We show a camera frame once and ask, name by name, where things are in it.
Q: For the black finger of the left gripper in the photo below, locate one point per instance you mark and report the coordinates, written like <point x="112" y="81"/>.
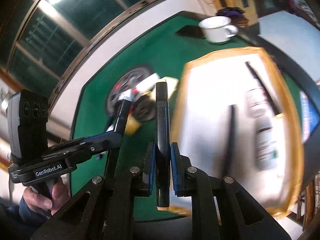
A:
<point x="100" y="142"/>

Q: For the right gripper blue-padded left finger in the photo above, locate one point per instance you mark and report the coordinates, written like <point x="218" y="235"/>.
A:
<point x="148" y="175"/>

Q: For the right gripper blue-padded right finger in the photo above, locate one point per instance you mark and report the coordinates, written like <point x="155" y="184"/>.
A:
<point x="178" y="171"/>

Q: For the black marker cream caps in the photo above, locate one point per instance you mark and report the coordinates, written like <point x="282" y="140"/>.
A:
<point x="162" y="146"/>

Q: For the yellow cardboard box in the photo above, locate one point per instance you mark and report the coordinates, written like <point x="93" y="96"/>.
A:
<point x="200" y="124"/>

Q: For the white pill bottle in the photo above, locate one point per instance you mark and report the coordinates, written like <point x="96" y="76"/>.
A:
<point x="266" y="154"/>

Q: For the black marker orange cap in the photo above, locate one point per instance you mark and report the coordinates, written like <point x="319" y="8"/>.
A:
<point x="276" y="110"/>

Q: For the blue sleeve left forearm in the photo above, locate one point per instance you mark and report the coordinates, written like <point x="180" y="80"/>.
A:
<point x="19" y="221"/>

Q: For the yellow tape roll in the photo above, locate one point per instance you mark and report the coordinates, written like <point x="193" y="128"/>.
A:
<point x="132" y="125"/>

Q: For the black tape roll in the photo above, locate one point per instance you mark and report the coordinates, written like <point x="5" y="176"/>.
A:
<point x="144" y="109"/>

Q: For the round black dial panel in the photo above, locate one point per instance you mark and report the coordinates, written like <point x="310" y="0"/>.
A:
<point x="128" y="80"/>

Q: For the white charger block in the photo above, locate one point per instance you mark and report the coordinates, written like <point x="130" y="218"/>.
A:
<point x="147" y="84"/>

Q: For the white enamel mug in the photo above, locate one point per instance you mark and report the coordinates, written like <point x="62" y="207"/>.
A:
<point x="218" y="29"/>

